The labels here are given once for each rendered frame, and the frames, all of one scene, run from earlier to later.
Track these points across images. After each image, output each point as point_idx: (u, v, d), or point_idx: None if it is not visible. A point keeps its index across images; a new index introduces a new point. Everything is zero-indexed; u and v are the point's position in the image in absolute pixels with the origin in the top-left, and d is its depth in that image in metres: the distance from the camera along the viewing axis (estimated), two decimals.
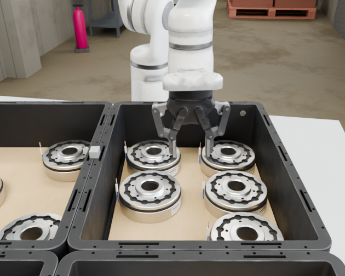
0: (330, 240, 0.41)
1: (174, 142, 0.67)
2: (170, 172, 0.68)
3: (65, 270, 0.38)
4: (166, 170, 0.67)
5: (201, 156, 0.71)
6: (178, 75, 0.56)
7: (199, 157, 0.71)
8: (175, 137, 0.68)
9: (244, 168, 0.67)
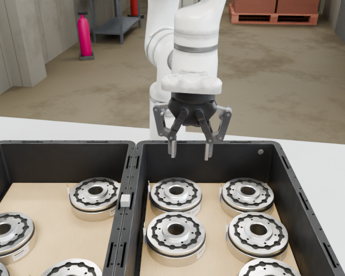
0: None
1: (173, 142, 0.67)
2: (193, 212, 0.71)
3: None
4: (189, 211, 0.70)
5: (222, 195, 0.73)
6: (177, 76, 0.55)
7: (219, 196, 0.74)
8: (175, 138, 0.67)
9: (264, 208, 0.70)
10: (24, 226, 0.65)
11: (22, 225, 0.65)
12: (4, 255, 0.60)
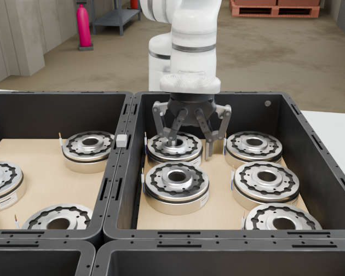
0: None
1: (173, 142, 0.67)
2: (193, 164, 0.65)
3: (105, 260, 0.35)
4: (189, 162, 0.65)
5: (226, 147, 0.68)
6: (176, 76, 0.55)
7: (224, 148, 0.69)
8: (175, 137, 0.67)
9: (272, 159, 0.65)
10: (11, 174, 0.60)
11: (9, 173, 0.60)
12: None
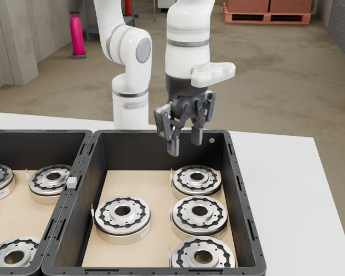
0: (265, 267, 0.49)
1: (177, 141, 0.67)
2: None
3: None
4: None
5: (172, 180, 0.78)
6: (204, 70, 0.58)
7: (171, 182, 0.78)
8: (174, 136, 0.68)
9: (210, 193, 0.74)
10: None
11: None
12: None
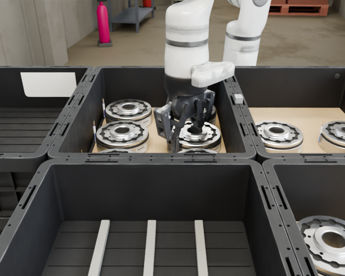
0: None
1: (178, 140, 0.67)
2: (144, 122, 0.80)
3: (271, 170, 0.49)
4: (141, 120, 0.79)
5: None
6: (204, 70, 0.58)
7: None
8: (174, 136, 0.68)
9: (208, 145, 0.68)
10: (139, 130, 0.73)
11: (137, 128, 0.73)
12: (130, 148, 0.68)
